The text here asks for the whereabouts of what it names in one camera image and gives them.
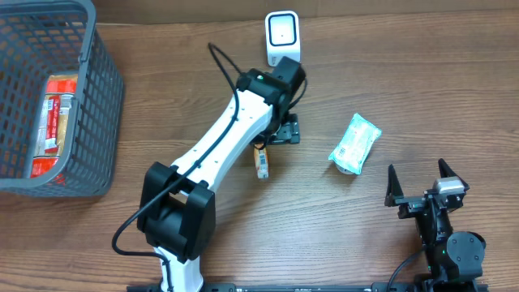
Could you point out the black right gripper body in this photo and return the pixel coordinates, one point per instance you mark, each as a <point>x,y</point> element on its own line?
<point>413,206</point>

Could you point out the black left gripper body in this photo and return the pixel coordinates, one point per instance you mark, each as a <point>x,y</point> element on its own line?
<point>286,132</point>

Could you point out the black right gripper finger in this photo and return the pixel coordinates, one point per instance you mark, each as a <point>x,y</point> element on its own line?
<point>447,172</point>
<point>394,191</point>

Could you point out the small orange white box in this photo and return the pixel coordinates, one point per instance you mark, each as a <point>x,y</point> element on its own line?
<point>261,163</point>

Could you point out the teal wet wipes pack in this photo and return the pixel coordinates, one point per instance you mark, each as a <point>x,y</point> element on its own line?
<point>355,145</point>

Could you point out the orange noodle packet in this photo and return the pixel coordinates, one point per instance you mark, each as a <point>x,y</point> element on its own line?
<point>51,132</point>

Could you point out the green lid white jar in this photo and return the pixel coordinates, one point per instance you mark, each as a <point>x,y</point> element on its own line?
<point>344,170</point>

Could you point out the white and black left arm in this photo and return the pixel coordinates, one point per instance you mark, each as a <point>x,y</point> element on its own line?
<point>179,200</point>

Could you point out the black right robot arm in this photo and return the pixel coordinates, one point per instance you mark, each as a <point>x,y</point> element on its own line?
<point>454,259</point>

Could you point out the white barcode scanner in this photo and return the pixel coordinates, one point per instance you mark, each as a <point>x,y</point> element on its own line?
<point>282,36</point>

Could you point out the grey plastic mesh basket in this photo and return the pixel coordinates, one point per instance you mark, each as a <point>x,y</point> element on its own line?
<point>44,38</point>

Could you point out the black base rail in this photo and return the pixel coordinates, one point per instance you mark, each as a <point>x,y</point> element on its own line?
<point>374,287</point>

